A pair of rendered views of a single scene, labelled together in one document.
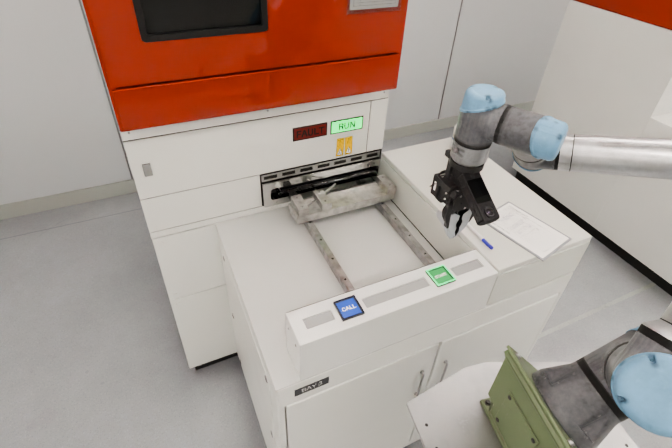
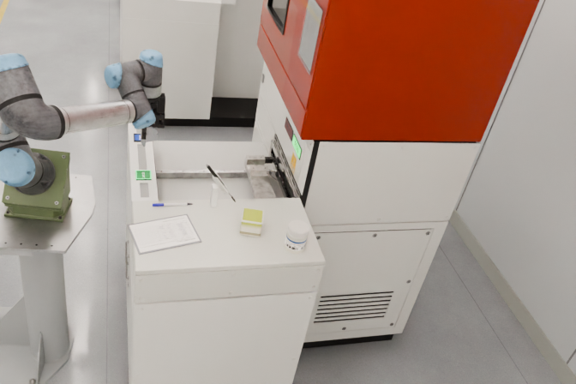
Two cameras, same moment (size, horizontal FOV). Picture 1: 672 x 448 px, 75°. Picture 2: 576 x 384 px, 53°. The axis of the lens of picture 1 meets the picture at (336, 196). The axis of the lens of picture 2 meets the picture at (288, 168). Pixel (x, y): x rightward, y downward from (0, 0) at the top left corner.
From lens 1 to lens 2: 2.49 m
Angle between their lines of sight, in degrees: 74
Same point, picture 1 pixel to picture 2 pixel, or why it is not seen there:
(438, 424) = (73, 181)
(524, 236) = (155, 228)
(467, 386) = (84, 199)
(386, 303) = (135, 150)
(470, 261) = (148, 194)
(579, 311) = not seen: outside the picture
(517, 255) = (140, 215)
